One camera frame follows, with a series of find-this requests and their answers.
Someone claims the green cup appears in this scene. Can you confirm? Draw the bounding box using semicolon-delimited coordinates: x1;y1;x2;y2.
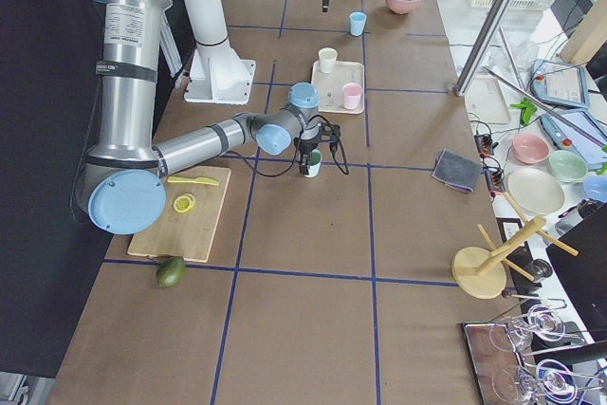
303;149;322;178

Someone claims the light blue cup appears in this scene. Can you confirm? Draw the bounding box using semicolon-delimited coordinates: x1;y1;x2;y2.
349;11;367;37

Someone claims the cream yellow cup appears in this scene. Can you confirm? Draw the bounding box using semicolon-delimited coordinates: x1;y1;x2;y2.
318;47;338;74

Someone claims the pink cup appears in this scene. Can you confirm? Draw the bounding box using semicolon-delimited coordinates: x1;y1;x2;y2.
342;82;363;110

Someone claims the cream rabbit tray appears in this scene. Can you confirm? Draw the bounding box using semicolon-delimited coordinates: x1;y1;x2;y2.
310;61;365;115

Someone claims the spare cream tray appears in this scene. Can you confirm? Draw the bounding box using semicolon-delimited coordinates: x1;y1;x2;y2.
465;75;510;125

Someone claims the yellow plastic spoon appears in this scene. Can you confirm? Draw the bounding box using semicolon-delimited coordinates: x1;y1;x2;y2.
166;175;219;186

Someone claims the wooden cutting board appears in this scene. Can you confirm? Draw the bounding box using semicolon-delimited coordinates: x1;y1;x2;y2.
127;166;231;263

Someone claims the grey folded cloth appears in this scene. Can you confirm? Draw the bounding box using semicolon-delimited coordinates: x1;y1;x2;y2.
432;149;483;193

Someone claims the green avocado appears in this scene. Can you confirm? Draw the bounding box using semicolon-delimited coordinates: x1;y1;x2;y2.
156;257;186;288

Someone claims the wooden cup tree stand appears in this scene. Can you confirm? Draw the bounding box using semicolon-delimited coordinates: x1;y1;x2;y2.
451;193;579;300

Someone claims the small pink bowl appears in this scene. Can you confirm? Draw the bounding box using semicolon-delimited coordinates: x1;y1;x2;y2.
512;133;550;165

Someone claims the green clamp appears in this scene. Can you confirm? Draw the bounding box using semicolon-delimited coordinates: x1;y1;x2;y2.
509;98;538;127

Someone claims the cream plate bowl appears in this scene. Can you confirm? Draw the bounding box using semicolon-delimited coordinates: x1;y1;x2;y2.
506;168;565;215

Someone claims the blue teach pendant upper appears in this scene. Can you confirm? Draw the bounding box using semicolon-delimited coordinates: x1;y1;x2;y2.
530;59;590;109

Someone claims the blue teach pendant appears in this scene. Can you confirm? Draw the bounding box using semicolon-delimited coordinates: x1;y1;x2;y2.
530;59;590;109
540;109;606;171

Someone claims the small green bowl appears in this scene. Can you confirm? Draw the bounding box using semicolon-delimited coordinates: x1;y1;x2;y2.
548;150;588;183

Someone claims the blue teach pendant lower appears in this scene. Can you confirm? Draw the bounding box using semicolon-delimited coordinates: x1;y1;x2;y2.
540;109;606;171

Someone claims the wine glass upper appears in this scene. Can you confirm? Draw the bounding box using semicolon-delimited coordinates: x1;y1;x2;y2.
488;304;585;353

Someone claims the wine glass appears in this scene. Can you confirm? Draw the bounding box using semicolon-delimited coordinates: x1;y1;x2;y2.
491;359;606;404
488;304;585;353

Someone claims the small blue bowl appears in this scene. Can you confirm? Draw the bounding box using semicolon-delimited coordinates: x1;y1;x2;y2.
582;175;607;203

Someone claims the wine glass lower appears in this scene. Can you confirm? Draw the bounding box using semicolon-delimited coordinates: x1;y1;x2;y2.
491;359;606;404

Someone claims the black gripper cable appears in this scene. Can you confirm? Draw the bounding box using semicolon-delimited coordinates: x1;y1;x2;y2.
222;129;350;178

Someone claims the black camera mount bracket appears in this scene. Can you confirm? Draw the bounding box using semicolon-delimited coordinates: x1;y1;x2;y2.
319;122;340;153

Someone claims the white pedestal column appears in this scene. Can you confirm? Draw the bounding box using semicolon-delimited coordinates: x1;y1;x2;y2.
184;0;256;105

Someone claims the aluminium frame post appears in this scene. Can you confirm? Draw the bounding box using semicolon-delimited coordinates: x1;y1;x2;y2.
453;0;512;97

